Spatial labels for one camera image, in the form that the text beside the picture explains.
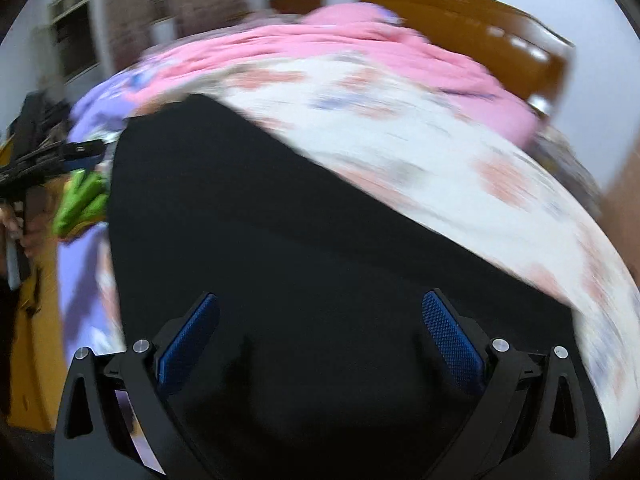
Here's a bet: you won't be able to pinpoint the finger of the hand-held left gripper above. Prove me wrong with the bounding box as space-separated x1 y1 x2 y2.
47 141 113 171

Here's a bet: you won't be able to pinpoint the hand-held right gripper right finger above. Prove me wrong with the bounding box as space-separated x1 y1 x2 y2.
421 288 613 480

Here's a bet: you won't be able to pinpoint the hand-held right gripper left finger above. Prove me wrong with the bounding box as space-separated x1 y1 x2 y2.
52 292 221 480

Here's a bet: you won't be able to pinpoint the black pants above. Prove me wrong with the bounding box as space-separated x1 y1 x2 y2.
107 92 613 480

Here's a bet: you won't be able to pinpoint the person's left hand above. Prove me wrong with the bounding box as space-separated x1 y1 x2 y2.
0 205 46 263

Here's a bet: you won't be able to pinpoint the green phone holder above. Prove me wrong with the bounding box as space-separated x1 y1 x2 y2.
52 167 112 239

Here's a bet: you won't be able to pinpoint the window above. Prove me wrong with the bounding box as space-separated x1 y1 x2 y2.
47 0 102 85

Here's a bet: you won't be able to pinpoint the purple printed bed sheet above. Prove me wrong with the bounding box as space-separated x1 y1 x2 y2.
55 67 166 476

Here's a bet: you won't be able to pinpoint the cream floral blanket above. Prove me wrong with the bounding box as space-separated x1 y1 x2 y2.
212 55 640 453

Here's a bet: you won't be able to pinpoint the floral pillow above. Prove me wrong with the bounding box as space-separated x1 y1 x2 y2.
530 124 607 216

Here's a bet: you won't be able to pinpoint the wooden wardrobe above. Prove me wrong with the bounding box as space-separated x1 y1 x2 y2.
597 155 640 281

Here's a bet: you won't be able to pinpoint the wooden nightstand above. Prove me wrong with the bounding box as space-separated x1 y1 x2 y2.
267 0 329 15

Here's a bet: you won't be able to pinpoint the pink quilt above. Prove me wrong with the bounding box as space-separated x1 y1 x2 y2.
127 2 541 148

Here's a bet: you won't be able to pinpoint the wooden headboard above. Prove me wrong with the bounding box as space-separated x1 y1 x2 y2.
360 0 575 117

